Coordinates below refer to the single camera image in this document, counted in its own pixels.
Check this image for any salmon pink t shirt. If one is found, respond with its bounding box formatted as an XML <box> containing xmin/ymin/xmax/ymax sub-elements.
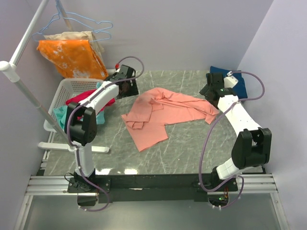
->
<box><xmin>121</xmin><ymin>88</ymin><xmax>219</xmax><ymax>152</ymax></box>

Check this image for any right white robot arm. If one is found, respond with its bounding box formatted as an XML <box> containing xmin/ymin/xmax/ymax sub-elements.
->
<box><xmin>200</xmin><ymin>71</ymin><xmax>272</xmax><ymax>191</ymax></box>

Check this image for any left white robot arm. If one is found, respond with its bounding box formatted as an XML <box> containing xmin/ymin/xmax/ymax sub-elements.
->
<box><xmin>64</xmin><ymin>65</ymin><xmax>139</xmax><ymax>193</ymax></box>

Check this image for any folded blue t shirt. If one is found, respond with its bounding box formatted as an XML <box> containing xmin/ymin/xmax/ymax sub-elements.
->
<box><xmin>210</xmin><ymin>66</ymin><xmax>248</xmax><ymax>99</ymax></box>

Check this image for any beige cloth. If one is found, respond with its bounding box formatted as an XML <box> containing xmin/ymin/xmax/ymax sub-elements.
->
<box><xmin>44</xmin><ymin>31</ymin><xmax>105</xmax><ymax>53</ymax></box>

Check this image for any magenta t shirt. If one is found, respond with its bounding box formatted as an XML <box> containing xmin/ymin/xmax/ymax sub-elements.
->
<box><xmin>65</xmin><ymin>89</ymin><xmax>118</xmax><ymax>115</ymax></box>

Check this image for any white laundry basket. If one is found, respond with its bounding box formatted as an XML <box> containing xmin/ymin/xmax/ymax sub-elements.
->
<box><xmin>48</xmin><ymin>78</ymin><xmax>103</xmax><ymax>129</ymax></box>

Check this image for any orange white cloth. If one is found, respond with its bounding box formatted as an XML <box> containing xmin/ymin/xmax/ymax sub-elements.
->
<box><xmin>37</xmin><ymin>40</ymin><xmax>108</xmax><ymax>80</ymax></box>

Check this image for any teal t shirt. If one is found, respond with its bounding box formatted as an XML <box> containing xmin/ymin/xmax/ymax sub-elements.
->
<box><xmin>54</xmin><ymin>83</ymin><xmax>102</xmax><ymax>127</ymax></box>

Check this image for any wooden stick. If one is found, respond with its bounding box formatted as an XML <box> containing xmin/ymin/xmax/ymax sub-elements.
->
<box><xmin>56</xmin><ymin>0</ymin><xmax>73</xmax><ymax>32</ymax></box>

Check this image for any black base beam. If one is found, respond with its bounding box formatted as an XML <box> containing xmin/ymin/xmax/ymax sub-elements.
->
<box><xmin>67</xmin><ymin>173</ymin><xmax>240</xmax><ymax>207</ymax></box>

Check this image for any white clothes rack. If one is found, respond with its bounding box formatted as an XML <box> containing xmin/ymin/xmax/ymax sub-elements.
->
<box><xmin>0</xmin><ymin>0</ymin><xmax>118</xmax><ymax>154</ymax></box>

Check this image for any blue wire hanger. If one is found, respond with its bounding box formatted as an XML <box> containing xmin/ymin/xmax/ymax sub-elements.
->
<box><xmin>31</xmin><ymin>26</ymin><xmax>113</xmax><ymax>43</ymax></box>
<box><xmin>37</xmin><ymin>12</ymin><xmax>114</xmax><ymax>34</ymax></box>

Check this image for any aluminium rail frame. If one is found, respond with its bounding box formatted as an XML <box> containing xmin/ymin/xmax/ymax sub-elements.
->
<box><xmin>14</xmin><ymin>174</ymin><xmax>290</xmax><ymax>230</ymax></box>

